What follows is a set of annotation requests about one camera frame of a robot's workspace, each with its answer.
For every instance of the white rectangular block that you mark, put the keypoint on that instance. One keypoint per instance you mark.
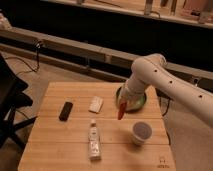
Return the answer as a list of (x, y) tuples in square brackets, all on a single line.
[(96, 104)]

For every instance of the red pepper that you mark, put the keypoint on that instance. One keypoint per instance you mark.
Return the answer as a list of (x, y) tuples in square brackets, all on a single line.
[(122, 109)]

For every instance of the black remote control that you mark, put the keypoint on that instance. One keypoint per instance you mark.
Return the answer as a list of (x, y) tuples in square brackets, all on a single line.
[(65, 112)]

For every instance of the wooden table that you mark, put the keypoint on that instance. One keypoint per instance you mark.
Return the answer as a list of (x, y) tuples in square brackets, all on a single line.
[(77, 130)]

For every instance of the green bowl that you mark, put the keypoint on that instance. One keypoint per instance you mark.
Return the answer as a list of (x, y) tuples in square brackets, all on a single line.
[(134, 105)]

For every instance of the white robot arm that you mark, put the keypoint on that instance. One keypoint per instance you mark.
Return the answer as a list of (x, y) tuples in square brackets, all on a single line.
[(150, 70)]

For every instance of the black office chair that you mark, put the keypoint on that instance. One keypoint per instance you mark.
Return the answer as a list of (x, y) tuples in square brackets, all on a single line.
[(12, 97)]

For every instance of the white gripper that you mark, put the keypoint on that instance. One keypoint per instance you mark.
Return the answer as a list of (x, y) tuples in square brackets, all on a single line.
[(126, 95)]

